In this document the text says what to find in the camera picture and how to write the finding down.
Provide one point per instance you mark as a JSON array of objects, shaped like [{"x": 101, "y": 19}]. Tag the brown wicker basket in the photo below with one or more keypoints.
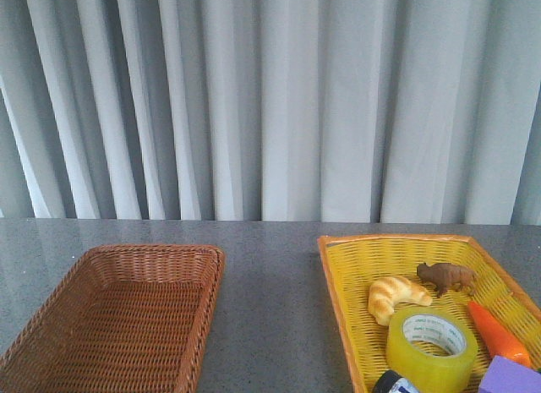
[{"x": 126, "y": 318}]

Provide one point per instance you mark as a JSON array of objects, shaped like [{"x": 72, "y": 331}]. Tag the purple foam block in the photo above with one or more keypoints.
[{"x": 506, "y": 376}]

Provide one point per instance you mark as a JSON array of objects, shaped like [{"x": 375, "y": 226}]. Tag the brown toy bison figure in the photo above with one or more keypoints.
[{"x": 445, "y": 276}]

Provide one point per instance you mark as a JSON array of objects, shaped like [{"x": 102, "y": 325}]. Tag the toy croissant bread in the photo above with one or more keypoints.
[{"x": 388, "y": 291}]

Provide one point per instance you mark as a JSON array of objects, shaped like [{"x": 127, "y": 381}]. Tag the black and white bottle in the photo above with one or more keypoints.
[{"x": 392, "y": 382}]

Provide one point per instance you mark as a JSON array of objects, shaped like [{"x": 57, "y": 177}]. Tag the yellow tape roll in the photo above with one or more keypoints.
[{"x": 432, "y": 349}]

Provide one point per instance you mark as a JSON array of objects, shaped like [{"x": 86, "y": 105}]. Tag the grey pleated curtain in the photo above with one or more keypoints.
[{"x": 372, "y": 111}]

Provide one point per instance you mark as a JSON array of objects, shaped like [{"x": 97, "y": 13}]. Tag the yellow woven basket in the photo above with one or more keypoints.
[{"x": 351, "y": 264}]

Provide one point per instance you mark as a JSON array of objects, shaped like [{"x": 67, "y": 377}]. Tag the orange toy carrot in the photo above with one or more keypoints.
[{"x": 498, "y": 340}]

